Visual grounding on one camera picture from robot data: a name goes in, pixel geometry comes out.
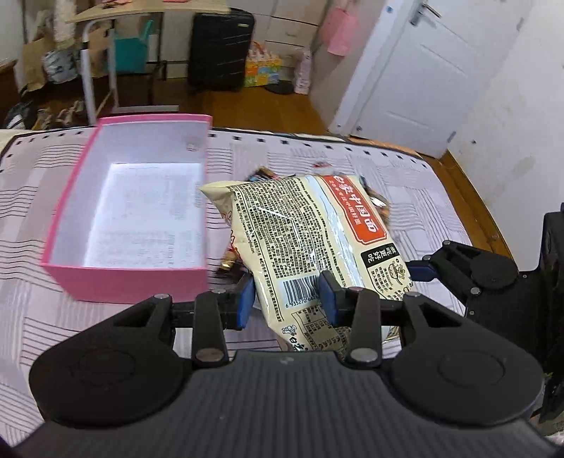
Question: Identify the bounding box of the beige instant noodle packet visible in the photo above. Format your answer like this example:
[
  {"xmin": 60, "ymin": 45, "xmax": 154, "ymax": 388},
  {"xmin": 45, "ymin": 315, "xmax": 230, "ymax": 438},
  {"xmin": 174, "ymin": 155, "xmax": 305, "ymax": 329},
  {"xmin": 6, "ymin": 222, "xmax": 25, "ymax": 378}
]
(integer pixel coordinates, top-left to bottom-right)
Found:
[{"xmin": 202, "ymin": 175, "xmax": 412, "ymax": 353}]

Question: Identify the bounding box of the white wardrobe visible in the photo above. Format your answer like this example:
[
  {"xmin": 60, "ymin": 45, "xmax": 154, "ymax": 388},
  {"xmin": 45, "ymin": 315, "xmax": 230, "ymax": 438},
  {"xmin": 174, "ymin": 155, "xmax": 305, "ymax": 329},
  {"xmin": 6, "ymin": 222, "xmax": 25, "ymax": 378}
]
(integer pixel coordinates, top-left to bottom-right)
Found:
[{"xmin": 227, "ymin": 0, "xmax": 328, "ymax": 80}]

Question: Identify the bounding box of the pink hanging bag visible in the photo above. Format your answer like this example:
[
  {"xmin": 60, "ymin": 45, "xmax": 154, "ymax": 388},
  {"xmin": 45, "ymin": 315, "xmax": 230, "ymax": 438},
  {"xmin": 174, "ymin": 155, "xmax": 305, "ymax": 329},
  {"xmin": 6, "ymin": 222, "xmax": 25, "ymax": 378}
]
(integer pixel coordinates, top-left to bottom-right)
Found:
[{"xmin": 320, "ymin": 1, "xmax": 357, "ymax": 57}]

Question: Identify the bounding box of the teal shopping bag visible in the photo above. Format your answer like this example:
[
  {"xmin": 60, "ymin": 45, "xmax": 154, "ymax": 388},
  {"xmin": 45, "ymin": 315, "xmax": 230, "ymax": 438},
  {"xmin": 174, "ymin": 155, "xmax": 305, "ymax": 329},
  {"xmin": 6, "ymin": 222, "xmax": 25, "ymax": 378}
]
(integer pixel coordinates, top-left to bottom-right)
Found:
[{"xmin": 114, "ymin": 19, "xmax": 154, "ymax": 74}]

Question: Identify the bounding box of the black suitcase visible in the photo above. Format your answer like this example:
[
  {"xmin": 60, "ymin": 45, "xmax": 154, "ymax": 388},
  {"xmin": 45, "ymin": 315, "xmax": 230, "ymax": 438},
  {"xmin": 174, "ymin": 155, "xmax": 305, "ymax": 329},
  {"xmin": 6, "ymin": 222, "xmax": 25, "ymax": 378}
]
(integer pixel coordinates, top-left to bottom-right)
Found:
[{"xmin": 188, "ymin": 8, "xmax": 255, "ymax": 92}]

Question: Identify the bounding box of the colourful gift box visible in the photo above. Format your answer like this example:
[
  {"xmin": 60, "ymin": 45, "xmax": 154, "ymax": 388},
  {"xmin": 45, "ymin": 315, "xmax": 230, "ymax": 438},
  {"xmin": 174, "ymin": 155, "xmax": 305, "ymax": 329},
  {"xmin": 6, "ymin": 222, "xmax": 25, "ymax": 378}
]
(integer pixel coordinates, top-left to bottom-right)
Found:
[{"xmin": 244, "ymin": 41, "xmax": 282, "ymax": 88}]

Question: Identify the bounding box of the patterned bed sheet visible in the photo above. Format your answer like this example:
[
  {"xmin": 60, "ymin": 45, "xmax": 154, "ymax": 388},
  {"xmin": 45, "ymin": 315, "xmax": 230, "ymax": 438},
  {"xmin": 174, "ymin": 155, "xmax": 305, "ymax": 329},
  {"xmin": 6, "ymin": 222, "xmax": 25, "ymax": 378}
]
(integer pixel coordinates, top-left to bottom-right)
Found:
[{"xmin": 1, "ymin": 120, "xmax": 468, "ymax": 445}]

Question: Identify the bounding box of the white door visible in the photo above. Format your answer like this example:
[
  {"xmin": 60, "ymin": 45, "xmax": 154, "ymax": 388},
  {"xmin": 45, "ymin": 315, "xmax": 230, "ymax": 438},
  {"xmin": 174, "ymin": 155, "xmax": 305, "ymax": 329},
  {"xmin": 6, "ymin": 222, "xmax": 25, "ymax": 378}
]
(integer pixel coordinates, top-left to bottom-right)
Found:
[{"xmin": 330, "ymin": 1, "xmax": 533, "ymax": 159}]

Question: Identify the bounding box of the white patterned bag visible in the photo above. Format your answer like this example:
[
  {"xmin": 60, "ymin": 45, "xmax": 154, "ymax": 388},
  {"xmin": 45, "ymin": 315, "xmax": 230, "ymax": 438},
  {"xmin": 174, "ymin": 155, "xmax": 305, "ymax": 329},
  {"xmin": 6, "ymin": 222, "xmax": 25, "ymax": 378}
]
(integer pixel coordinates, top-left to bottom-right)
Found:
[{"xmin": 294, "ymin": 49, "xmax": 312, "ymax": 95}]

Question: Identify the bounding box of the wooden side table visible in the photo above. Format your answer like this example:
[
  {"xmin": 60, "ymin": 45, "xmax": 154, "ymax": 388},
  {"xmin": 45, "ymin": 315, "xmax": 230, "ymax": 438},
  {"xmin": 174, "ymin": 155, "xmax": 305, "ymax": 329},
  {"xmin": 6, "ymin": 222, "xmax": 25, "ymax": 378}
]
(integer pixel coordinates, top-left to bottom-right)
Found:
[{"xmin": 66, "ymin": 0, "xmax": 231, "ymax": 125}]

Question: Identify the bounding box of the pink cardboard box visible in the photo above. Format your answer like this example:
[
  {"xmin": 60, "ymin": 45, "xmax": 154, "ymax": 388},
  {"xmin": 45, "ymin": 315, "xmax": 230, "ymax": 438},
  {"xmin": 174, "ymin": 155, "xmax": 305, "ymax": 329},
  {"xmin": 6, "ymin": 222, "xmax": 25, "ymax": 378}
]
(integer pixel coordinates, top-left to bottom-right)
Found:
[{"xmin": 40, "ymin": 113, "xmax": 212, "ymax": 303}]

